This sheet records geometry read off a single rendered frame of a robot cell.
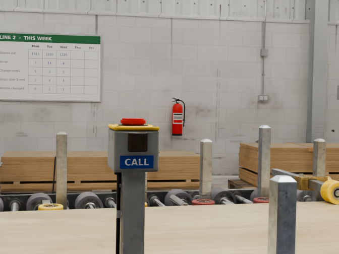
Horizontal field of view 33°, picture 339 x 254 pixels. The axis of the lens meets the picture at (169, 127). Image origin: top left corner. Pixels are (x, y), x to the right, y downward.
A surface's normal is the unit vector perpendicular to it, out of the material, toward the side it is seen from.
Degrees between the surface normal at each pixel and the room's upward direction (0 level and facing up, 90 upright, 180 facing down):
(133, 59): 90
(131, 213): 90
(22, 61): 90
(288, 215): 90
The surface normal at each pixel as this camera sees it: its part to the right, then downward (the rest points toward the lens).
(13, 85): 0.17, 0.05
